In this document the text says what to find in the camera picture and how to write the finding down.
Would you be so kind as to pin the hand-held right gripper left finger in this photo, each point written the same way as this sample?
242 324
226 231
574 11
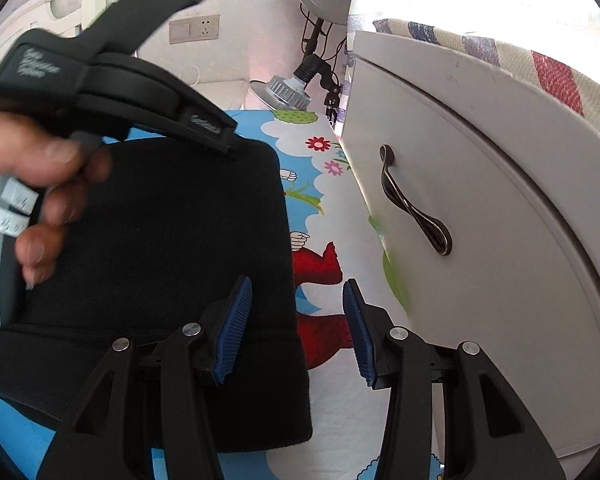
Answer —
234 335

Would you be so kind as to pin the silver spotlight lamp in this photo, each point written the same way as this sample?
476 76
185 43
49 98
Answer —
280 92

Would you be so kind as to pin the person's left hand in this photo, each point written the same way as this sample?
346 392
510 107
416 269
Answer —
30 152

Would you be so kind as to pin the white nightstand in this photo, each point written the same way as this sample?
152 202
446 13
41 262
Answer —
505 310

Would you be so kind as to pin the black pants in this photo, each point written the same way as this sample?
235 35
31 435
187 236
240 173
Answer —
180 220

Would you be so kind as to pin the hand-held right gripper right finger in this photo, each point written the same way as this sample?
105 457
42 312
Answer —
360 335

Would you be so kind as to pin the cartoon printed blanket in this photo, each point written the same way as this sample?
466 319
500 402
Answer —
330 410

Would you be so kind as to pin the striped woven cloth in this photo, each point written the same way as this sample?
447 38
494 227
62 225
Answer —
555 72

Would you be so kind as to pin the white wall socket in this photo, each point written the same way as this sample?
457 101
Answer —
195 29

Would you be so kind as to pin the white wooden headboard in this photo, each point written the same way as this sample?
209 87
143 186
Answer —
92 5

